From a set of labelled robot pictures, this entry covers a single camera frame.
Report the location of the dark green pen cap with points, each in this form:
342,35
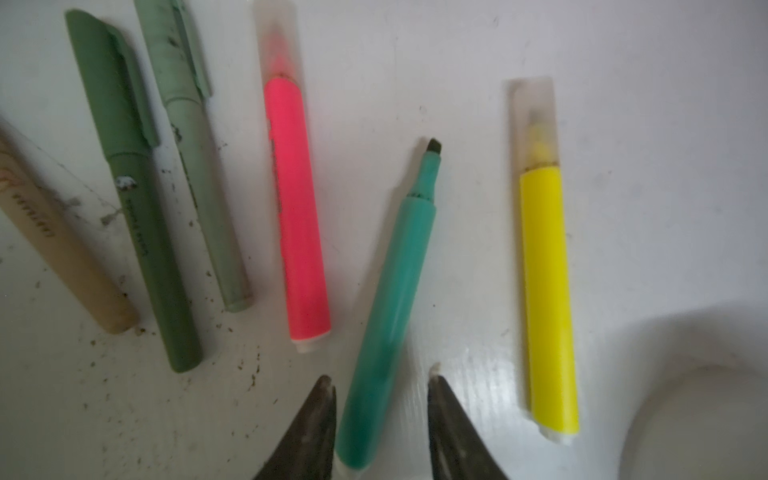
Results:
113,84

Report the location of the pink highlighter pen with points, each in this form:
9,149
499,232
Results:
306,296

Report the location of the yellow highlighter pen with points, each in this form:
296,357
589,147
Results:
551,359

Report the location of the brown fineliner pen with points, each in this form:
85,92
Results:
31,210

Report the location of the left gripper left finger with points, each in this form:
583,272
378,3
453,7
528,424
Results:
306,449

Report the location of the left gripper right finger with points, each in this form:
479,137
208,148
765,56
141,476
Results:
456,449

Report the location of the clear pen cap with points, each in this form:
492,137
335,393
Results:
534,123
277,39

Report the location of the clear tape roll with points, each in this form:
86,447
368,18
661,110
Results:
709,423

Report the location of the teal highlighter pen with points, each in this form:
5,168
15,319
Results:
370,391

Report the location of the light green pen cap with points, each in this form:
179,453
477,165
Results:
174,50

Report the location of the olive green fineliner pen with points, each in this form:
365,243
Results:
142,209

